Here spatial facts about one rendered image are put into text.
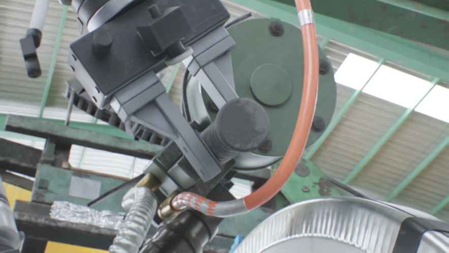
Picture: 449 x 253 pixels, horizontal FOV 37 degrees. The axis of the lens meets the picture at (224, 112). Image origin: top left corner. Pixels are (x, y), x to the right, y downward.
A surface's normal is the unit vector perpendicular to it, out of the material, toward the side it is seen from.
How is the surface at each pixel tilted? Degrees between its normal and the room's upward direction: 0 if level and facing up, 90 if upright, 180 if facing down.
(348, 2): 180
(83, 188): 90
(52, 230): 180
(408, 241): 88
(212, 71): 115
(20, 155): 90
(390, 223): 89
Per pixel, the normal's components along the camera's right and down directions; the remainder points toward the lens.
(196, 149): 0.26, -0.23
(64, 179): 0.34, -0.60
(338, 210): -0.95, -0.21
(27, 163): 0.55, -0.53
